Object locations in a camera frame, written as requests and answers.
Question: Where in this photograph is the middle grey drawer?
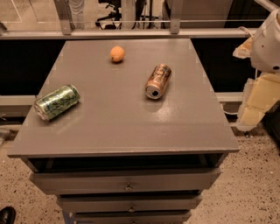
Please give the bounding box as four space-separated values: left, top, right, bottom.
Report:
57 192 202 213

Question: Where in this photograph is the black office chair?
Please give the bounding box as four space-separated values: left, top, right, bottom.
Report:
95 0 122 30

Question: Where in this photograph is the metal railing frame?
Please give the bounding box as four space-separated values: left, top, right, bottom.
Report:
0 0 256 39

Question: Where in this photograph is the white cable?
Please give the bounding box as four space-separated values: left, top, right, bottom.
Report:
237 25 254 38

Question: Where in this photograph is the green soda can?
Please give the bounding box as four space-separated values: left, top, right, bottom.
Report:
34 84 81 122

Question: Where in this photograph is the orange soda can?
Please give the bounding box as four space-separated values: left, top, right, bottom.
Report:
145 64 172 100

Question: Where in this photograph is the grey drawer cabinet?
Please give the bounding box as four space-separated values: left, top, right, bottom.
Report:
7 38 241 224

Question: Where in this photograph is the bottom grey drawer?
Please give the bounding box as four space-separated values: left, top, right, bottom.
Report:
73 210 191 224

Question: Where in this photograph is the black shoe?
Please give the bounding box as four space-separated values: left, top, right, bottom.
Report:
0 206 16 224

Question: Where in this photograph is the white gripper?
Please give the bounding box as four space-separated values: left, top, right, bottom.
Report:
233 9 280 131

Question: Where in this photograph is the top grey drawer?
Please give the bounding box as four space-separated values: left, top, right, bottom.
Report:
30 168 221 195

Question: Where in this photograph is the orange fruit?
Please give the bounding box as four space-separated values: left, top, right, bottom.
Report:
110 46 125 62

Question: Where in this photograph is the grey drawer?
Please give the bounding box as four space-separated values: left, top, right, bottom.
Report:
73 210 191 224
30 168 221 195
57 192 202 213

